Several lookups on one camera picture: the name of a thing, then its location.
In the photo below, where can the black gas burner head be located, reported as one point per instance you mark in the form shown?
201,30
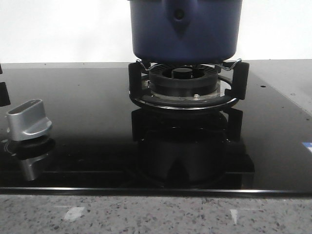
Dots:
184,81

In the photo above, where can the silver stove control knob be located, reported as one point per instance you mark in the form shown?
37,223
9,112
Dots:
28,121

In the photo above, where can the blue white sticker label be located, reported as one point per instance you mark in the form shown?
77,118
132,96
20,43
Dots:
308,145

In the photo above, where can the blue cooking pot with handle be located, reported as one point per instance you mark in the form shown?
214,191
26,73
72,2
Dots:
185,31

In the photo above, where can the black gas stove glass top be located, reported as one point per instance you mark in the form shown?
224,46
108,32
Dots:
101,143

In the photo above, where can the black left pot support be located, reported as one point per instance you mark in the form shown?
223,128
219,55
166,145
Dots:
4,96

